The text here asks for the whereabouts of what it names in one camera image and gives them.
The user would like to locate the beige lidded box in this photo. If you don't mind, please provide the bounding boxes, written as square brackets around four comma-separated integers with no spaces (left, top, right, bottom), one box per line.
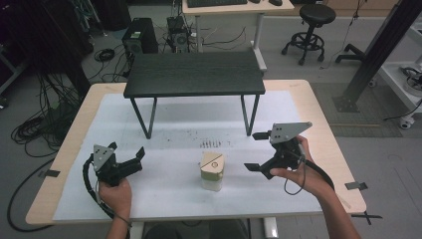
[199,151,226,193]

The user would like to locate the thin black cable loop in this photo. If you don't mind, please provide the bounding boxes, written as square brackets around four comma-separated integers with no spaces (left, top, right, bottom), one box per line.
[284,144,307,196]

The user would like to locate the black computer tower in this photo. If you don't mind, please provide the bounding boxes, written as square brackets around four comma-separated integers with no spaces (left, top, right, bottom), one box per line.
[121,17,159,57]

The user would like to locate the beige desk with white legs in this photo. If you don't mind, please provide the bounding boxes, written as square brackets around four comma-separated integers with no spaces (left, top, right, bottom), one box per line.
[181,0,296,73]

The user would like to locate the white cart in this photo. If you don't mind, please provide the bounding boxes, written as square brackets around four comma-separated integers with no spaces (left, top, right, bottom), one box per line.
[377,19,422,130]

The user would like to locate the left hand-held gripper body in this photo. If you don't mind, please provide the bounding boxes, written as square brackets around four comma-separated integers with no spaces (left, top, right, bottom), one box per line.
[93,143,143,188]

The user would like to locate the black metal column stand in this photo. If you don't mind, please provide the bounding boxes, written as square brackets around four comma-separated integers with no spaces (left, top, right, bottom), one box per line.
[331,0,422,114]

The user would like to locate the bundle of black floor cables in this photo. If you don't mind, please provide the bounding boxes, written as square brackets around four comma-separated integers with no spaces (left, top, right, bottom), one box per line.
[9,71,86,159]

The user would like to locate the black curtain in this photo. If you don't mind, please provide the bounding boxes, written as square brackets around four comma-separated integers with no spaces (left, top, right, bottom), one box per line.
[0,0,95,99]

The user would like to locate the long black floor cable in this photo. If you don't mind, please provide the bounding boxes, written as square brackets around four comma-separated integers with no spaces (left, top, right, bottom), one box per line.
[6,157,56,233]

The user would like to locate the coiled cable on cart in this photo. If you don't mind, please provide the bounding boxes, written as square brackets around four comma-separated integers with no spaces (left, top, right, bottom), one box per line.
[399,65,422,98]

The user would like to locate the open computer case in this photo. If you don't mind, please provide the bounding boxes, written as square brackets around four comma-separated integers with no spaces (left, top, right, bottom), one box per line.
[165,15,191,54]

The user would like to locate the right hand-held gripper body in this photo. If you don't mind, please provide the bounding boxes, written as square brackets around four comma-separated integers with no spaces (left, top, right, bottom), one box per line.
[259,120,314,181]

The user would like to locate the black stand foot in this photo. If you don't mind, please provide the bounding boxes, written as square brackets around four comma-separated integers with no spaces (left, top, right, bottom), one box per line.
[334,43,366,65]

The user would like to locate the person's right hand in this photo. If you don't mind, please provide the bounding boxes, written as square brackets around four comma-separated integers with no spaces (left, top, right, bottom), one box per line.
[270,134,333,197]

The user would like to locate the black cable coil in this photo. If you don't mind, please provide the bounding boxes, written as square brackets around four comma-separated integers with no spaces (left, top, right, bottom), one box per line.
[94,48,116,63]

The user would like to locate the white table mat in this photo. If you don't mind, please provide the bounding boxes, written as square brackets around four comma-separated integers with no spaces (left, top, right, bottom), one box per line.
[52,91,324,222]

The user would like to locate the person's left hand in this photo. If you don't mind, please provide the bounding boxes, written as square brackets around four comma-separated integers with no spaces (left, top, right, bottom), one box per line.
[98,176,133,221]

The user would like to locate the white table leg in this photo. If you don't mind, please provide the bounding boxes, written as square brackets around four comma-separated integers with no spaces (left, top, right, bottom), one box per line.
[263,216,279,239]

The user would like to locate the person's legs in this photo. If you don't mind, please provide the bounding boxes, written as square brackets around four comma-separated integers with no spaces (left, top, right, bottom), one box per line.
[141,218,251,239]

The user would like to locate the small black table riser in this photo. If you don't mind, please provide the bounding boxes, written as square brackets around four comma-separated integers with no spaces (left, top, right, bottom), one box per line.
[122,51,267,140]

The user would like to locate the black round stool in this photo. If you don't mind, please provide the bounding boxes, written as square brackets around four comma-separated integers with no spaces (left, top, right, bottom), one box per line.
[281,3,337,67]

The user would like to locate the black keyboard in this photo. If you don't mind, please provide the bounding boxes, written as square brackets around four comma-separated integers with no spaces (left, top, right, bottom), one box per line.
[186,0,249,9]

